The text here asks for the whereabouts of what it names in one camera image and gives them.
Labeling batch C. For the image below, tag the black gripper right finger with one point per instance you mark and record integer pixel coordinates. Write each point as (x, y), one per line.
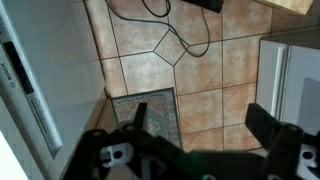
(262, 125)

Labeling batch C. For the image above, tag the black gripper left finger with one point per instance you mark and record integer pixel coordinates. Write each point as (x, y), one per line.
(134, 131)

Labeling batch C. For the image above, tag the small patterned floor rug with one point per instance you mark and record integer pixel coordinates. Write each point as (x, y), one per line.
(161, 114)

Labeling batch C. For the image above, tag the white oven stove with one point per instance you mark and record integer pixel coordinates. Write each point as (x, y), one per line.
(288, 84)

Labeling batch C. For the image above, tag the white Bosch dishwasher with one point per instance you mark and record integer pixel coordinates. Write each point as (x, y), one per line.
(52, 85)

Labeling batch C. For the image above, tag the light wooden robot table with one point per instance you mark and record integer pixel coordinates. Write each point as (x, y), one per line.
(298, 7)

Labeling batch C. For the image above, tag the black power adapter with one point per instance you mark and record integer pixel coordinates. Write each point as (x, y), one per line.
(212, 5)

